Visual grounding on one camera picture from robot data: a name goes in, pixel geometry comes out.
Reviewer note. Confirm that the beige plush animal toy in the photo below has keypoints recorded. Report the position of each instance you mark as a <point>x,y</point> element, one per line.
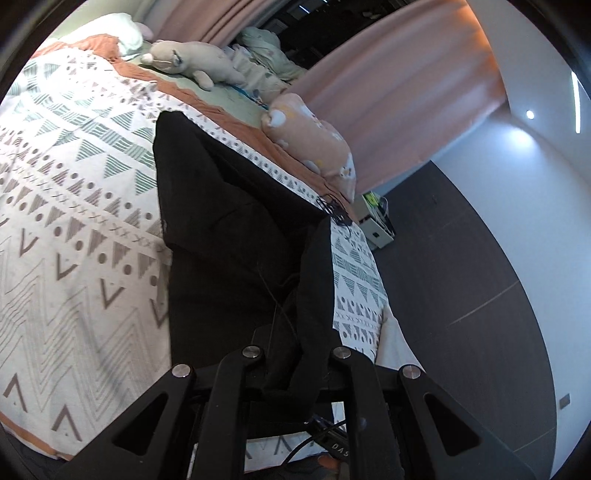
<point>204,63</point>

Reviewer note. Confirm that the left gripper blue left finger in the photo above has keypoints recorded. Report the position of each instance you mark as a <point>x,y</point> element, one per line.
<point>188,425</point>

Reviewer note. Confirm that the white box with items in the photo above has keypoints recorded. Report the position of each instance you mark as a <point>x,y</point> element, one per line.
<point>372,211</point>

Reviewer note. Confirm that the pink curtain left panel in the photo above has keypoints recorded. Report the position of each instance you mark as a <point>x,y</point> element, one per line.
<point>216,22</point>

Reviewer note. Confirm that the pink curtain right panel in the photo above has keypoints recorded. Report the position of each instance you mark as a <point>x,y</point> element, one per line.
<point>406,87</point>

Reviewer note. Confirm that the peach fleece pillow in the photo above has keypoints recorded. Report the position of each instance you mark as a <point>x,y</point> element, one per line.
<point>291,124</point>

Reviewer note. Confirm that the crumpled light green bedding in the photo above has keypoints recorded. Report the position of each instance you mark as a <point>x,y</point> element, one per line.
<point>256,53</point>

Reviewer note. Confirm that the patterned white orange duvet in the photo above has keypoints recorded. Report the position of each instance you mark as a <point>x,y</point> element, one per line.
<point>84,270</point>

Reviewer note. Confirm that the white bed pillow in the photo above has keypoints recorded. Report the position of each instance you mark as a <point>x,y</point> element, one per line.
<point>119,25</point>

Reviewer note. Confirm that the black long sleeve shirt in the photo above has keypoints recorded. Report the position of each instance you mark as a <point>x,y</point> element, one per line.
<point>246,252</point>

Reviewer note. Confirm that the pink curtain panel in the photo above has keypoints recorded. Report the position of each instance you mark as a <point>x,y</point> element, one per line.
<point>406,87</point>
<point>216,22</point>

